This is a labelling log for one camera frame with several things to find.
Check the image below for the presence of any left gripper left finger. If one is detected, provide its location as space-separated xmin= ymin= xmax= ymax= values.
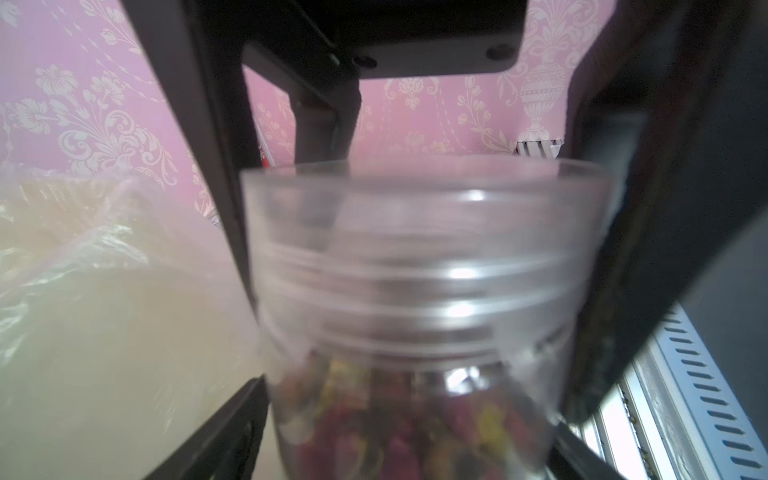
xmin=146 ymin=377 xmax=269 ymax=480

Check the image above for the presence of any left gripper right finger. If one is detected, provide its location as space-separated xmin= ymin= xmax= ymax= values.
xmin=546 ymin=422 xmax=623 ymax=480

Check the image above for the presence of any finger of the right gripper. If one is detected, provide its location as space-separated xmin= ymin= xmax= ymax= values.
xmin=123 ymin=0 xmax=261 ymax=295
xmin=561 ymin=1 xmax=767 ymax=422

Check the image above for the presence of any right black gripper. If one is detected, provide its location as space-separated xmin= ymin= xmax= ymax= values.
xmin=191 ymin=1 xmax=527 ymax=162

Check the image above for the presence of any clear jar flower tea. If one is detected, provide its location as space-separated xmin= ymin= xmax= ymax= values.
xmin=241 ymin=155 xmax=613 ymax=479

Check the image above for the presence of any red cola can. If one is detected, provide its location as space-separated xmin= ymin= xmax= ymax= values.
xmin=259 ymin=144 xmax=274 ymax=169

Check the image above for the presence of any cream trash bin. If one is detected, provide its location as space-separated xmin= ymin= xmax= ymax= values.
xmin=0 ymin=179 xmax=283 ymax=480

